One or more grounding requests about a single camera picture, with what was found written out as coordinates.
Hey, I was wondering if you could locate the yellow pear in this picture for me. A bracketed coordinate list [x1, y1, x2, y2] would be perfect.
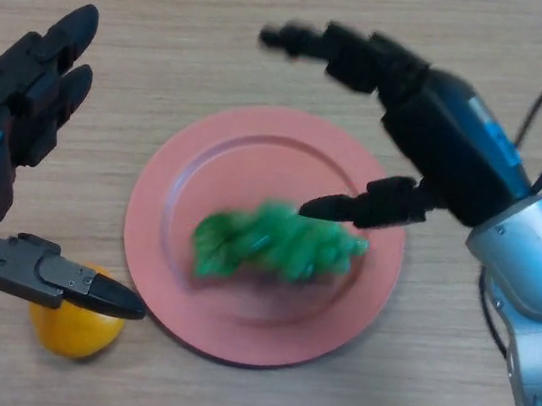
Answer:
[22, 256, 133, 365]

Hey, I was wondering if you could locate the green grapes bunch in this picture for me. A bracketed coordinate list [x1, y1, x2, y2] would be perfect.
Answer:
[186, 187, 376, 303]

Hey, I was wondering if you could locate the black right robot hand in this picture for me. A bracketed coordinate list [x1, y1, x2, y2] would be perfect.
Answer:
[234, 11, 542, 252]

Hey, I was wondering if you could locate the pink round plate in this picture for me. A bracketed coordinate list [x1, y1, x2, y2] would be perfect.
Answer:
[107, 87, 423, 386]

